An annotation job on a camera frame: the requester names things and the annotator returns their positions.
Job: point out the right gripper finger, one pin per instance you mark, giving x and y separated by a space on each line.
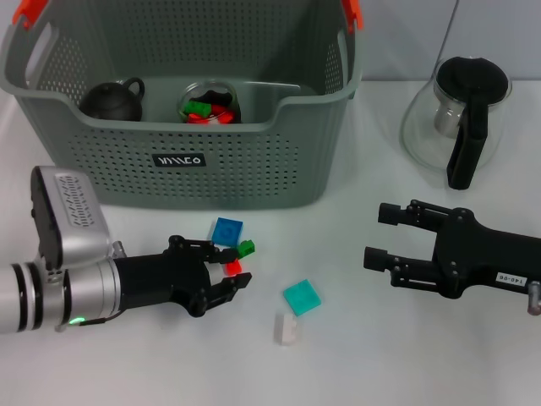
376 258
391 213

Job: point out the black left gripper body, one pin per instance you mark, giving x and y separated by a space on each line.
160 279

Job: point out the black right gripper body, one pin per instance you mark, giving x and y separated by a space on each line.
477 251

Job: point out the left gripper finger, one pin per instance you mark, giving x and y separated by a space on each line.
236 282
222 254

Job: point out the blue toy brick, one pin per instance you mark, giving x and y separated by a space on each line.
227 232

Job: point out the green narrow toy brick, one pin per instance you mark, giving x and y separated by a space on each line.
247 248

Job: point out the orange-red long toy brick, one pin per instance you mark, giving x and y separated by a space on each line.
198 120

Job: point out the dark red toy brick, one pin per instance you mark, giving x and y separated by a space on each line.
220 110

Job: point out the green wide toy brick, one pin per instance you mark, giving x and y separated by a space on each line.
198 108

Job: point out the glass teacup black holder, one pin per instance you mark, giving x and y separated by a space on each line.
186 91

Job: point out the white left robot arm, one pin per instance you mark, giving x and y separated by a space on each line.
63 292

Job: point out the grey perforated storage basket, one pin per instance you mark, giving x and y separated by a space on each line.
253 169

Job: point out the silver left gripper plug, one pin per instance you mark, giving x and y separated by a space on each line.
119 248

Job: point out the teal toy brick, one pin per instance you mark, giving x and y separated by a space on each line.
301 298

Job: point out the translucent white toy brick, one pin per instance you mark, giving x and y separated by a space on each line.
287 330

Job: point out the dark clay teapot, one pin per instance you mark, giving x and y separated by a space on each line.
110 101

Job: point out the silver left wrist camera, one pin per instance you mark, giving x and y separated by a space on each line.
72 220

